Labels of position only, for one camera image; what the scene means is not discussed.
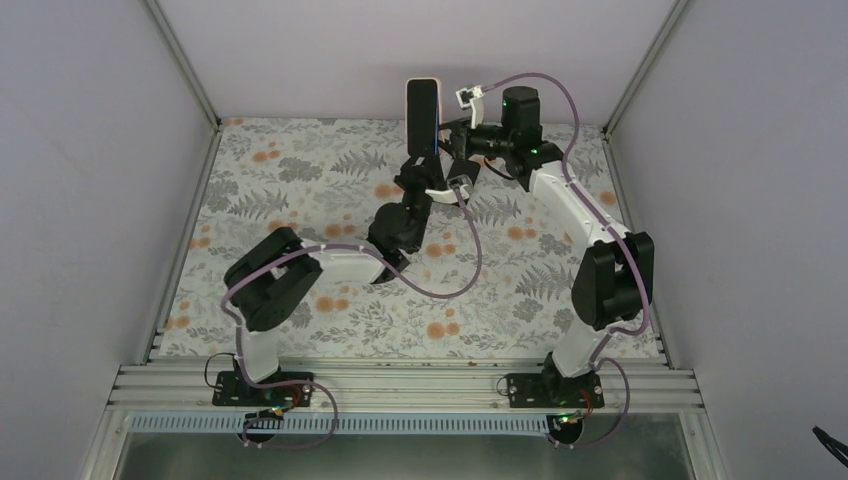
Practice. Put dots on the aluminium rail frame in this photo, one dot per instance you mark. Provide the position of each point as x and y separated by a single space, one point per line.
385 386

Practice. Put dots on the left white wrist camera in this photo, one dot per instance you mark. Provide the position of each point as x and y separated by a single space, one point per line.
458 189

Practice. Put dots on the black object at edge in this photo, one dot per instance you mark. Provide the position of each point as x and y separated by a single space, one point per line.
832 445

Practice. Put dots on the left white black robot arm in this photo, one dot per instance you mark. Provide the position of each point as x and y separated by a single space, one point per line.
265 300

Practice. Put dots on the floral patterned table mat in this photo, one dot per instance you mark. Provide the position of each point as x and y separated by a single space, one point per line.
497 289

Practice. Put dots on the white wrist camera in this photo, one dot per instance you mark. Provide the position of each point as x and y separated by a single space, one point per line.
471 100
458 189

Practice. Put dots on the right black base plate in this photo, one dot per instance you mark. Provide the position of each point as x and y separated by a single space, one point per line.
543 391

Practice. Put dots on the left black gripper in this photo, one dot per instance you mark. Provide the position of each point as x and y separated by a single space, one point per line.
426 174

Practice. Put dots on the slotted cable duct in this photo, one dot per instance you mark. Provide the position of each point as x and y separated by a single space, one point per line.
350 423

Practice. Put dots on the pink phone case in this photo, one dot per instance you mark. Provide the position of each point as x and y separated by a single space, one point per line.
438 112

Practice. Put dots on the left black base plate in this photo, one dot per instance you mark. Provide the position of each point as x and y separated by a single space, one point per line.
231 389

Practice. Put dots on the black phone-shaped object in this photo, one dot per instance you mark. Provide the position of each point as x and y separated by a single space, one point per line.
468 167

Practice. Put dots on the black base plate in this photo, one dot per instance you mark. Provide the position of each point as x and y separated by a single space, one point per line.
231 389
543 391

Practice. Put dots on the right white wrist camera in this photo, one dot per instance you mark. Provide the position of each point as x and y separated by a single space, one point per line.
471 100

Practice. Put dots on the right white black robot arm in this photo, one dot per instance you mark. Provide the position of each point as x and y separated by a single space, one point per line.
614 280

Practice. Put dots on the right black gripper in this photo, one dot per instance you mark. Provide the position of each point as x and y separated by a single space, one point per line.
459 142

